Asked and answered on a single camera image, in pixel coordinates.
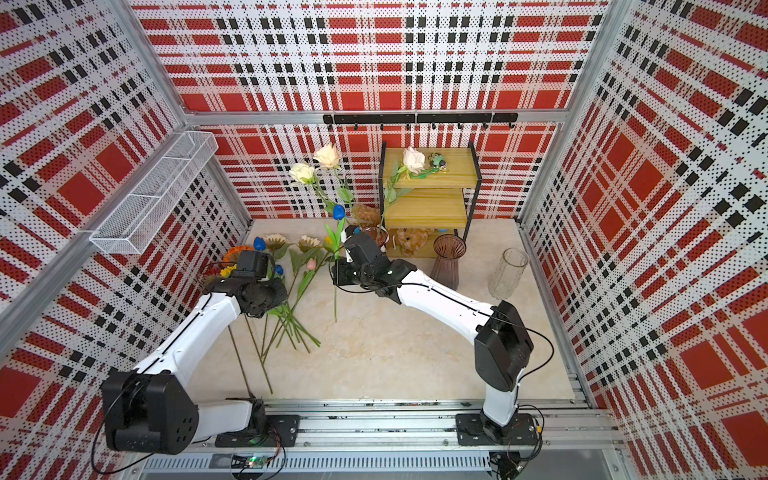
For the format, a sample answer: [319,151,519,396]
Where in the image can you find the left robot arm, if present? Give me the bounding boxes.
[101,250,288,455]

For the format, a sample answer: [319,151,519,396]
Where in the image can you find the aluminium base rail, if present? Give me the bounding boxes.
[127,399,637,479]

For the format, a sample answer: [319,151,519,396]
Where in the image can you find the white wire wall basket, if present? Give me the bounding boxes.
[89,130,217,255]

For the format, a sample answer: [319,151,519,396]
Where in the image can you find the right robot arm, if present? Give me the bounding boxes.
[330,233,534,429]

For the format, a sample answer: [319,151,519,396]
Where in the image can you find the wooden shelf black frame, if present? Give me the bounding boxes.
[379,142,483,249]

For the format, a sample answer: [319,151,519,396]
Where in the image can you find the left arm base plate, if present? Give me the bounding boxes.
[214,415,301,448]

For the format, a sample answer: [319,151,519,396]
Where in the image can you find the dark pink ribbed vase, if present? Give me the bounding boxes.
[430,234,467,290]

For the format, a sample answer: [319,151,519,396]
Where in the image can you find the orange daisy flower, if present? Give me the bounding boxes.
[222,245,254,265]

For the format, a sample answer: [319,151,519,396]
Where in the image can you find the black hook rail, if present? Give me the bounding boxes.
[322,112,519,128]

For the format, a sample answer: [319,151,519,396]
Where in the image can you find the pale green rose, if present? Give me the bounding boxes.
[289,162,340,220]

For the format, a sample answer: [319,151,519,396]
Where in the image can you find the beige daisy flower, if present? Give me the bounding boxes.
[264,233,290,252]
[297,235,324,252]

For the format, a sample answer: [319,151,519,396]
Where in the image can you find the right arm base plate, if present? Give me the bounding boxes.
[455,413,539,447]

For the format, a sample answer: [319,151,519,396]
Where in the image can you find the pink glass vase with ribbon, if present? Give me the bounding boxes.
[361,225,389,248]

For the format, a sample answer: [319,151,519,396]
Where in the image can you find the white rose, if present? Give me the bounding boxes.
[384,147,426,207]

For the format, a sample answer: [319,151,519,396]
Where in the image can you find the green toy with lanyard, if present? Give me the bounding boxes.
[419,153,447,179]

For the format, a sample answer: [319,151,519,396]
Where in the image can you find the red daisy flower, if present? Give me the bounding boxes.
[202,265,222,287]

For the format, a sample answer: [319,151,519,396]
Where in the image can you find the circuit board on rail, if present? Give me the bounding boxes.
[231,455,272,471]

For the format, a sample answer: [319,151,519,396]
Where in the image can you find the cream rose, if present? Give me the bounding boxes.
[313,143,357,209]

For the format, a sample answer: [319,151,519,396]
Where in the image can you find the brown teddy bear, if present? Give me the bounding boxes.
[351,203,435,258]

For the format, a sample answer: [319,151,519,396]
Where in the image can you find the clear glass vase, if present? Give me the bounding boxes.
[488,247,529,300]

